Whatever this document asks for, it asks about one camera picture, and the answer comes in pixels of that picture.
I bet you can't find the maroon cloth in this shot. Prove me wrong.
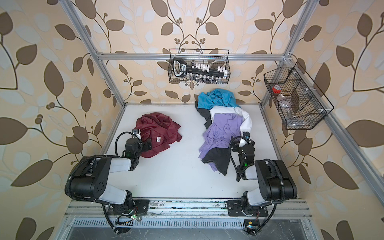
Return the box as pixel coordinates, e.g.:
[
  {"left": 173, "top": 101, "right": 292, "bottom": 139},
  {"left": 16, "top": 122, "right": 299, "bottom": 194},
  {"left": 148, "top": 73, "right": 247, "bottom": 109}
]
[{"left": 136, "top": 113, "right": 182, "bottom": 158}]

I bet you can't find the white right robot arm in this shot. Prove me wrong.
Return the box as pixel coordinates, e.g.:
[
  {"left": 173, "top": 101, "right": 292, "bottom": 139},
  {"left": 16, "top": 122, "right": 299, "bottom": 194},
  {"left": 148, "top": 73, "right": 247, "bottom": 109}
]
[{"left": 232, "top": 143, "right": 298, "bottom": 216}]

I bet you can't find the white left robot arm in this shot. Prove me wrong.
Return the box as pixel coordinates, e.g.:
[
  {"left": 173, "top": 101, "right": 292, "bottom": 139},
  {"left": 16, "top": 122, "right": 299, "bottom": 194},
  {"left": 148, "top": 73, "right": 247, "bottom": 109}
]
[{"left": 65, "top": 137, "right": 152, "bottom": 211}]

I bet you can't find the black cloth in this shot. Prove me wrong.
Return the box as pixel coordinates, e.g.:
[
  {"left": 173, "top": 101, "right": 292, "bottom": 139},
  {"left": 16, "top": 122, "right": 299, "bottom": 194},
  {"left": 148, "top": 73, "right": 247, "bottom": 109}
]
[{"left": 194, "top": 100, "right": 238, "bottom": 177}]

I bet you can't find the white cloth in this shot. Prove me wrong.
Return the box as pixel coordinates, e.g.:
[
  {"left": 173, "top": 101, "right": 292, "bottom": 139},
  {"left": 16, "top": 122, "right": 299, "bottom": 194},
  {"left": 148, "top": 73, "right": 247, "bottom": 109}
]
[{"left": 210, "top": 106, "right": 253, "bottom": 134}]

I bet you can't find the purple cloth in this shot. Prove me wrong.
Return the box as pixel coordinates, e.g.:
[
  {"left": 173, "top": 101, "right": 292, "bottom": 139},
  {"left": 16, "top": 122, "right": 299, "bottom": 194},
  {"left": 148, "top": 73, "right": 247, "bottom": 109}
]
[{"left": 198, "top": 113, "right": 244, "bottom": 172}]

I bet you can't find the turquoise mesh cloth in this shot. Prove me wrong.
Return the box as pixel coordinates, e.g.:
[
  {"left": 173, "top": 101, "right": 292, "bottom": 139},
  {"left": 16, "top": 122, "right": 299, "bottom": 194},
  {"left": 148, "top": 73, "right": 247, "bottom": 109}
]
[{"left": 198, "top": 89, "right": 239, "bottom": 110}]

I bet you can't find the red capped clear bottle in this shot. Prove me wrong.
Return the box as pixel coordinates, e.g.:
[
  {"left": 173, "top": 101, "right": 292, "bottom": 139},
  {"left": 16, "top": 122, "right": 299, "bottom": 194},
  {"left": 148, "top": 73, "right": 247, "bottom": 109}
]
[{"left": 272, "top": 85, "right": 295, "bottom": 119}]

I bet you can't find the black tool in basket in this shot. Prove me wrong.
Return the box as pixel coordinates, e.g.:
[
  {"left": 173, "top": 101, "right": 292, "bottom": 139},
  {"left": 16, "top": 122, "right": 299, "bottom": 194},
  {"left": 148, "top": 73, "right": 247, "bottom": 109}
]
[{"left": 171, "top": 58, "right": 230, "bottom": 79}]

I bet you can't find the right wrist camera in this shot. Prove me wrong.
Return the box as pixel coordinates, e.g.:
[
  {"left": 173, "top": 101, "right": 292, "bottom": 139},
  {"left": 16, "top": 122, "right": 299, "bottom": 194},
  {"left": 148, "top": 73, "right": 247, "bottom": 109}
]
[{"left": 239, "top": 131, "right": 251, "bottom": 147}]

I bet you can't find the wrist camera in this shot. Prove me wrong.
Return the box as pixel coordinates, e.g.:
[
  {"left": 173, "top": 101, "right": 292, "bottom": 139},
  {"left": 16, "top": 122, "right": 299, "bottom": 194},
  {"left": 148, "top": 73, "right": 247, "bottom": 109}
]
[
  {"left": 239, "top": 131, "right": 251, "bottom": 147},
  {"left": 132, "top": 129, "right": 142, "bottom": 140}
]

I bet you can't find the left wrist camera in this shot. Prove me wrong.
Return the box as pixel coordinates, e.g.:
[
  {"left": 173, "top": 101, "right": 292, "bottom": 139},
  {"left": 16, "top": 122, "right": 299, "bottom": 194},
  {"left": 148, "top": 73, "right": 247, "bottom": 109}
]
[{"left": 132, "top": 129, "right": 142, "bottom": 140}]

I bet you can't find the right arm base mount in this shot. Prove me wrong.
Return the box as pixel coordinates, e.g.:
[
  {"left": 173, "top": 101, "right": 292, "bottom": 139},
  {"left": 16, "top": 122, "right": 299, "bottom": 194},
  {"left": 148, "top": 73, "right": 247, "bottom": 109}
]
[{"left": 225, "top": 200, "right": 269, "bottom": 217}]

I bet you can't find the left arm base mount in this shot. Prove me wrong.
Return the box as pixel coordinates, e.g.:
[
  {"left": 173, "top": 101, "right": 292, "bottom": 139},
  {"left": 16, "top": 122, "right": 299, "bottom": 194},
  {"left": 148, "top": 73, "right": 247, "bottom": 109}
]
[{"left": 109, "top": 199, "right": 150, "bottom": 216}]

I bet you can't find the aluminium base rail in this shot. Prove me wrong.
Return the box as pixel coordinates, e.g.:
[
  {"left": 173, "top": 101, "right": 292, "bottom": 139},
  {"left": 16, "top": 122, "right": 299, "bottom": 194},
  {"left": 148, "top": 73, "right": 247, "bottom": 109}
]
[{"left": 65, "top": 198, "right": 313, "bottom": 229}]

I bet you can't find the black wire basket right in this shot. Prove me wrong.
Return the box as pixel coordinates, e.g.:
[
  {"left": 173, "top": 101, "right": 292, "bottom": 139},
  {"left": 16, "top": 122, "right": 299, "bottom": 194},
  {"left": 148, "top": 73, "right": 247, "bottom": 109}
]
[{"left": 264, "top": 63, "right": 334, "bottom": 130}]

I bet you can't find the black wire basket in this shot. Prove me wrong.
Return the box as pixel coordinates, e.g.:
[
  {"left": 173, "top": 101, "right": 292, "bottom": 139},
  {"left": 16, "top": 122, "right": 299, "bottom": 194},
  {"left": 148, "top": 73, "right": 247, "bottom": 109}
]
[
  {"left": 168, "top": 48, "right": 231, "bottom": 85},
  {"left": 264, "top": 63, "right": 334, "bottom": 130}
]

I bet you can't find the black wire basket back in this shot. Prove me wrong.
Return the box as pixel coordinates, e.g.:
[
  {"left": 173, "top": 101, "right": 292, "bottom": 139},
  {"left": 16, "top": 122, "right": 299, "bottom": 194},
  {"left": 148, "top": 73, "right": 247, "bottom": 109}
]
[{"left": 168, "top": 48, "right": 231, "bottom": 85}]

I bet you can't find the aluminium frame post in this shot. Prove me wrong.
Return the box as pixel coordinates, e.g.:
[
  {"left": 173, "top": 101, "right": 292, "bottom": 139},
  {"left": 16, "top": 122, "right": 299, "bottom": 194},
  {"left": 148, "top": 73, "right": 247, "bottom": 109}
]
[{"left": 59, "top": 0, "right": 126, "bottom": 108}]

